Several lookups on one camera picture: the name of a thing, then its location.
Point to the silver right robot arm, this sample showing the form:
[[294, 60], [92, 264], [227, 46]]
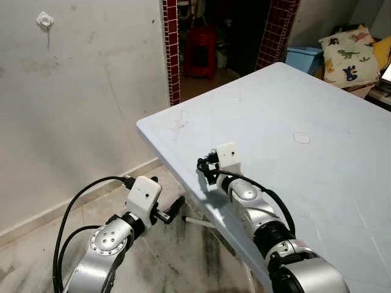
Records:
[[305, 274]]

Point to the round white table cap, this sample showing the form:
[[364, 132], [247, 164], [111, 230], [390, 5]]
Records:
[[302, 138]]

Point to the white plastic table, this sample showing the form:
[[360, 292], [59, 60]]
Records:
[[317, 183]]

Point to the red plastic stool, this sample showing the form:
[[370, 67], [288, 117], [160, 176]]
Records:
[[200, 52]]

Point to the red tiled door jamb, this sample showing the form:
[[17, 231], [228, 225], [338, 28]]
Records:
[[172, 49], [278, 30]]

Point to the blue plastic bin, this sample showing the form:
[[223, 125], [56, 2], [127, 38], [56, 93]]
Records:
[[302, 60]]

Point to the open laptop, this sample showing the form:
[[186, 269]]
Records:
[[386, 73]]

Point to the dinosaur print pillow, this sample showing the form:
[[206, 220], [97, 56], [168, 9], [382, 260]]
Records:
[[348, 58]]

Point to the yellow pillow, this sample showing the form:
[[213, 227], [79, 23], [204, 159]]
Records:
[[383, 52]]

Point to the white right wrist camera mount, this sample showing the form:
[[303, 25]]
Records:
[[228, 157]]

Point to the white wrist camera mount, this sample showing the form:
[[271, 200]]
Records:
[[228, 157], [143, 195]]

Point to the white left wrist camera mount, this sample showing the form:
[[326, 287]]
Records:
[[143, 195]]

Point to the white wall hook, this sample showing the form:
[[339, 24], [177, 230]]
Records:
[[44, 21]]

